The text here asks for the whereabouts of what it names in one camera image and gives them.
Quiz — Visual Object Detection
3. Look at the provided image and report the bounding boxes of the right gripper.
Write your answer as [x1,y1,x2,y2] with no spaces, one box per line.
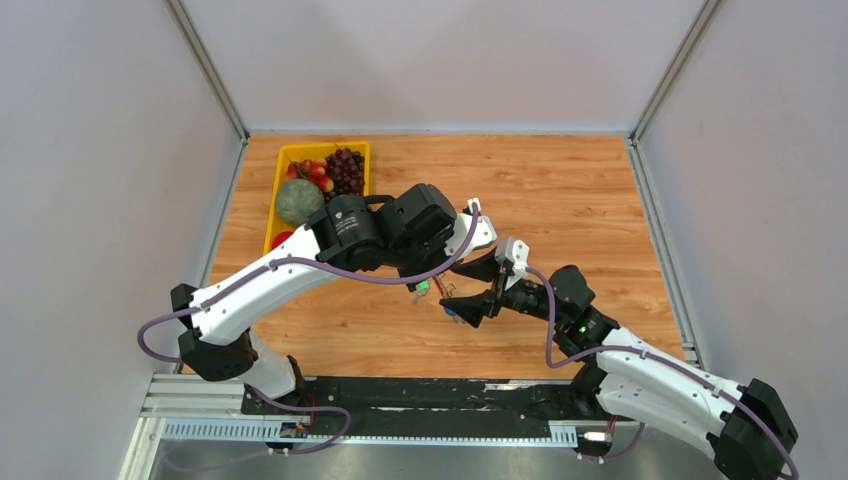
[439,246,565,329]

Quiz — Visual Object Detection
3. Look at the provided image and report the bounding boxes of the red handled key organizer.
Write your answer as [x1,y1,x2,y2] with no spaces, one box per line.
[431,275,465,325]

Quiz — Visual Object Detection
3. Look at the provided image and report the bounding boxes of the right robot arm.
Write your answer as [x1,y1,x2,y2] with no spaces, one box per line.
[441,242,800,479]

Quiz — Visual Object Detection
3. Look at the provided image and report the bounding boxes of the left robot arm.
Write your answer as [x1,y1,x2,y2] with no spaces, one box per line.
[176,184,482,382]

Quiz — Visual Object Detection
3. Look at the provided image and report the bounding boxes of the dark purple grapes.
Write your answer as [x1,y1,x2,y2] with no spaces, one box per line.
[324,148,365,202]

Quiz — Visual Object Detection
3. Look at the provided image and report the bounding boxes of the red peaches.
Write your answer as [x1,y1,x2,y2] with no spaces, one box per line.
[285,159,335,193]

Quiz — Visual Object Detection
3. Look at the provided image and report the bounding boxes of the green melon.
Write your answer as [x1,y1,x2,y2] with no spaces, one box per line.
[274,179,325,227]

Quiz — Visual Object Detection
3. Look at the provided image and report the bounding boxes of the red apple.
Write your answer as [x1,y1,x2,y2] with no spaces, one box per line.
[270,231,293,249]

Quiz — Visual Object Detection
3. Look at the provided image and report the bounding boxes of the yellow plastic tray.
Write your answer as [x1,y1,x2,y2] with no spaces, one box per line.
[263,141,372,253]

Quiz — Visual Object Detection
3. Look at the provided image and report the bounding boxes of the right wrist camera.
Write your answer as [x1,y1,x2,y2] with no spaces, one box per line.
[495,237,529,279]

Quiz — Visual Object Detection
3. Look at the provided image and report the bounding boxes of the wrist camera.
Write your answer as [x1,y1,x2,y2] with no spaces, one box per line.
[495,237,529,279]
[444,198,497,260]

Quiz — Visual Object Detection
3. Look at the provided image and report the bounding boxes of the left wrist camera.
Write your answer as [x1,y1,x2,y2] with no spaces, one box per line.
[444,198,497,260]

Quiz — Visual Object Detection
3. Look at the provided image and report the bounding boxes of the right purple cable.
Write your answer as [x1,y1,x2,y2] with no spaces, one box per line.
[526,267,800,480]

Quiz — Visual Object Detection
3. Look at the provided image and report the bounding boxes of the purple cable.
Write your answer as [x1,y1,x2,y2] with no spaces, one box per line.
[526,267,800,480]
[137,201,482,364]

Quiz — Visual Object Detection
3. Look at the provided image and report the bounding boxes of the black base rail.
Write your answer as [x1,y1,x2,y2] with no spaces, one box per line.
[142,374,743,458]

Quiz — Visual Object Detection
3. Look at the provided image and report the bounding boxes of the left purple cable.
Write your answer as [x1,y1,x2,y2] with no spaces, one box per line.
[137,201,482,364]

